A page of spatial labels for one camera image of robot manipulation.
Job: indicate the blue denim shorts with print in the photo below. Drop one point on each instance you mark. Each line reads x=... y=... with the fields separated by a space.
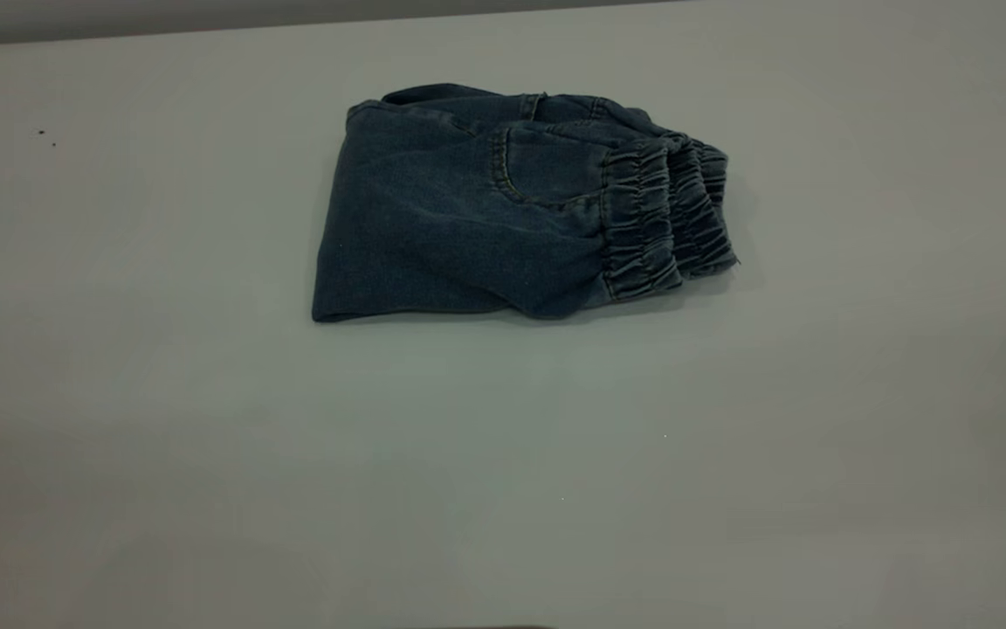
x=468 y=227

